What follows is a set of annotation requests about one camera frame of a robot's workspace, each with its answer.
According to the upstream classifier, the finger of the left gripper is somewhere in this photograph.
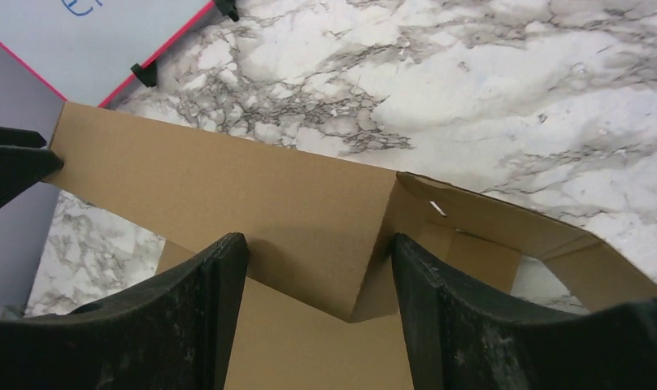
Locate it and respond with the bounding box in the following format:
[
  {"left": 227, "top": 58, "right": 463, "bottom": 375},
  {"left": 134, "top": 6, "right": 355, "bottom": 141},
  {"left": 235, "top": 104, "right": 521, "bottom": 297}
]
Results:
[{"left": 0, "top": 127, "right": 63, "bottom": 209}]

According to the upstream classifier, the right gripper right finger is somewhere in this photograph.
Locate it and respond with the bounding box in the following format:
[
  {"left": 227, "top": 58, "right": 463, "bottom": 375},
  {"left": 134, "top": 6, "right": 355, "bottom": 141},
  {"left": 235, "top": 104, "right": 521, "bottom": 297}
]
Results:
[{"left": 391, "top": 233, "right": 657, "bottom": 389}]

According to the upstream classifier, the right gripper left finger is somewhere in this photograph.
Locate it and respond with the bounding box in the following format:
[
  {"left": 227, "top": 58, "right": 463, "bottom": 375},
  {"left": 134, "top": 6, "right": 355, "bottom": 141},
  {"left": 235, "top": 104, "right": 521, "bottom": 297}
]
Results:
[{"left": 0, "top": 233, "right": 249, "bottom": 389}]

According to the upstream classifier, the brown cardboard box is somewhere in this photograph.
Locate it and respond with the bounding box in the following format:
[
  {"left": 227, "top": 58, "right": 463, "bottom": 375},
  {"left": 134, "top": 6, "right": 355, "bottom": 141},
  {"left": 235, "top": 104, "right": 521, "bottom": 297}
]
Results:
[{"left": 50, "top": 102, "right": 657, "bottom": 389}]

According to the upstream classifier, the pink framed whiteboard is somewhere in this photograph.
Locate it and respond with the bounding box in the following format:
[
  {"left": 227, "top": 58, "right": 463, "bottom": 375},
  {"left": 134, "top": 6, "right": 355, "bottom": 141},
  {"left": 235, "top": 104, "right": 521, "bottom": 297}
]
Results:
[{"left": 0, "top": 0, "right": 239, "bottom": 107}]

